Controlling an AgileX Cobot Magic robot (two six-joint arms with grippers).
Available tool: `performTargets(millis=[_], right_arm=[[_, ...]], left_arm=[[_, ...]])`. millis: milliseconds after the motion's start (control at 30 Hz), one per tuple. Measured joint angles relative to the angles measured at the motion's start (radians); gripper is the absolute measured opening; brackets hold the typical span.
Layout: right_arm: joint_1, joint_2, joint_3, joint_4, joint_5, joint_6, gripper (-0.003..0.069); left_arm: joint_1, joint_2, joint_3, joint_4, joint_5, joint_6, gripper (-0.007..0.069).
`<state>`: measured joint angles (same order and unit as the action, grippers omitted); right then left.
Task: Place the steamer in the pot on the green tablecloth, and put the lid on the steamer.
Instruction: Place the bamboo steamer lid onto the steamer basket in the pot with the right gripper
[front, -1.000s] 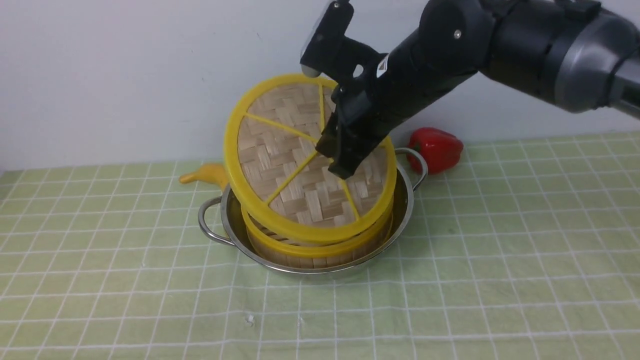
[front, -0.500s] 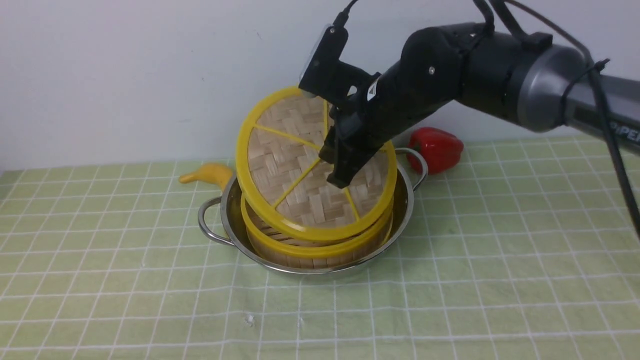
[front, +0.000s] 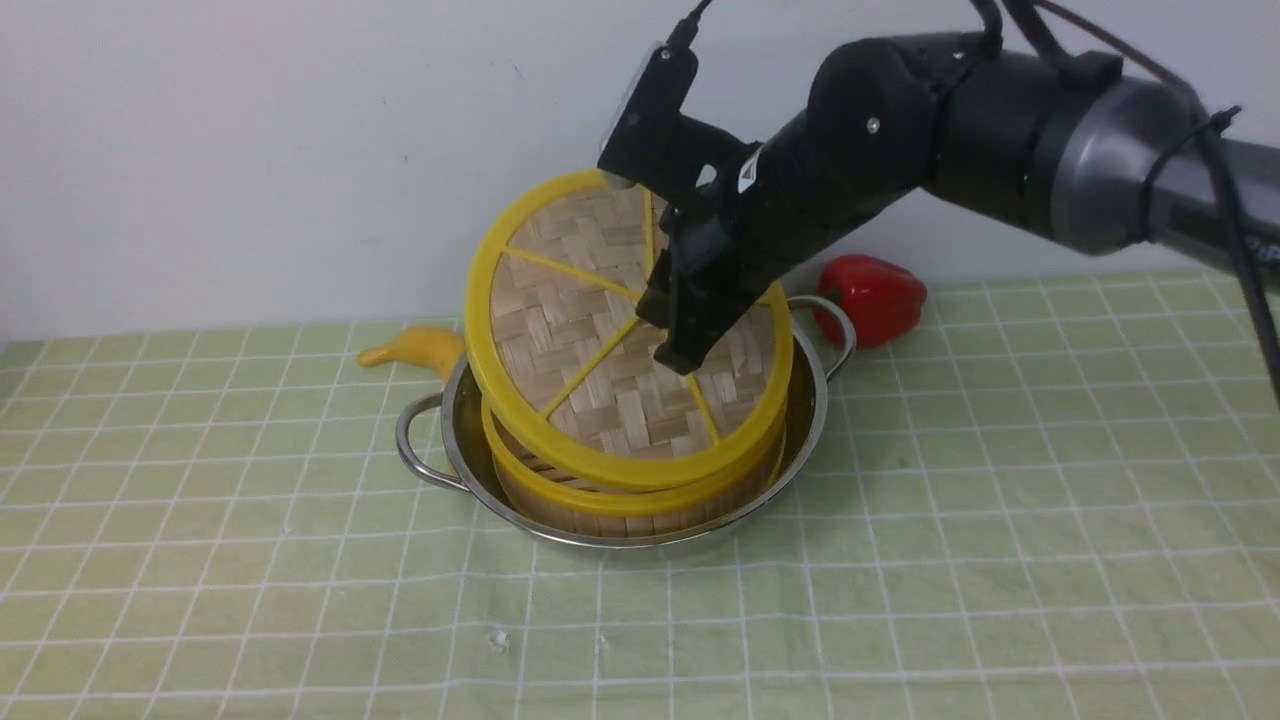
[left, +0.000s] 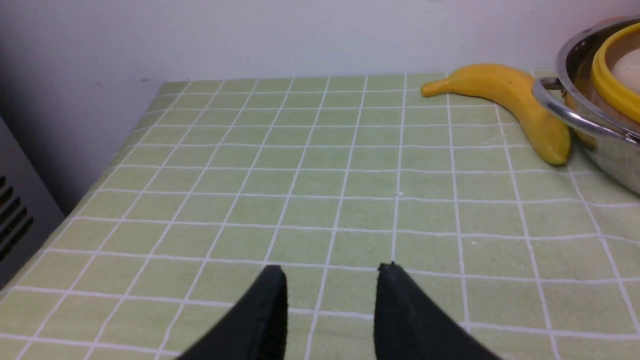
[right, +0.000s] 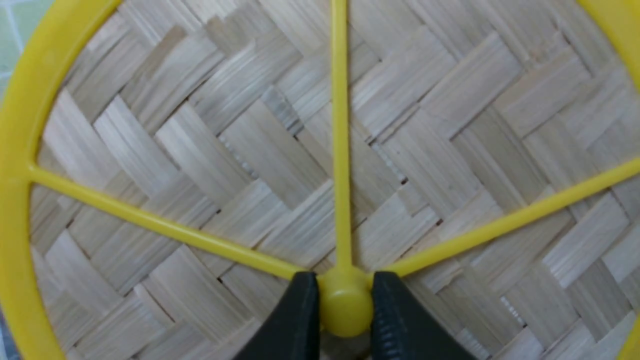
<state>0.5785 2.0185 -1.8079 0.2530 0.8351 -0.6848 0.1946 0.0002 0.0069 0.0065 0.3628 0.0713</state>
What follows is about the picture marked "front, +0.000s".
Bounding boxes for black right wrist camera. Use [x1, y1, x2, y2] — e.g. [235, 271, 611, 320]
[596, 41, 756, 214]

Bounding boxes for yellow-rimmed woven bamboo lid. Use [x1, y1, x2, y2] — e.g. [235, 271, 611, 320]
[463, 169, 794, 492]

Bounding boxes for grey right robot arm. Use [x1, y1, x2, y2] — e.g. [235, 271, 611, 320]
[598, 32, 1277, 375]

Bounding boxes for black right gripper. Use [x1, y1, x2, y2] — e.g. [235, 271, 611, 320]
[637, 38, 938, 375]

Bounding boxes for green checkered tablecloth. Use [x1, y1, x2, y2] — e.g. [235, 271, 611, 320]
[1, 273, 1279, 719]

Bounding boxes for yellow-rimmed bamboo steamer basket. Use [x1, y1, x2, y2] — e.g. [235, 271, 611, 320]
[481, 401, 788, 539]

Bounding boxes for black right camera cable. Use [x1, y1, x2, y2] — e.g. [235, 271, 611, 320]
[664, 0, 1280, 411]

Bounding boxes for red toy bell pepper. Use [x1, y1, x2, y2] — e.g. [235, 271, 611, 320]
[814, 254, 928, 350]

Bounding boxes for yellow toy banana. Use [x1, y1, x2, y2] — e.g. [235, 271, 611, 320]
[356, 325, 466, 380]

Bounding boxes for stainless steel two-handled pot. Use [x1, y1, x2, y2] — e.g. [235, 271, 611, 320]
[396, 295, 859, 562]

